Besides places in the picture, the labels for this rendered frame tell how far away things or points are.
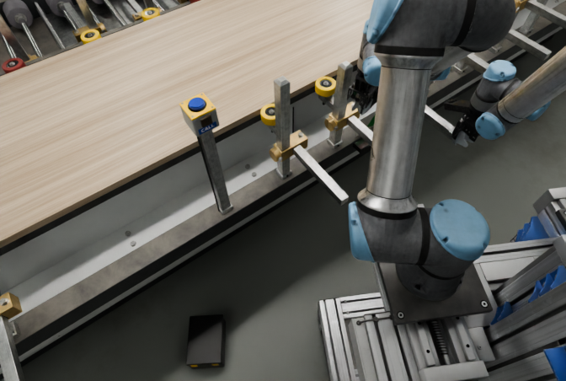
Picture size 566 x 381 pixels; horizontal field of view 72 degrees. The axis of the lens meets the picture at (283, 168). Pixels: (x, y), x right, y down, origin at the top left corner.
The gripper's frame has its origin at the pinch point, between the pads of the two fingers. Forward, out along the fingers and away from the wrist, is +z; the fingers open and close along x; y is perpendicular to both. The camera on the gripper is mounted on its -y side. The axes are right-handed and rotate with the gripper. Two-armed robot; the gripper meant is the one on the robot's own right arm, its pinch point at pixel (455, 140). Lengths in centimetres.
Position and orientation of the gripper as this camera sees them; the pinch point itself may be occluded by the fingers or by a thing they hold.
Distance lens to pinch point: 155.1
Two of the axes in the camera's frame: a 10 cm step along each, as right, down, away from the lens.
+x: 8.2, -4.8, 3.3
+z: 0.1, 5.8, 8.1
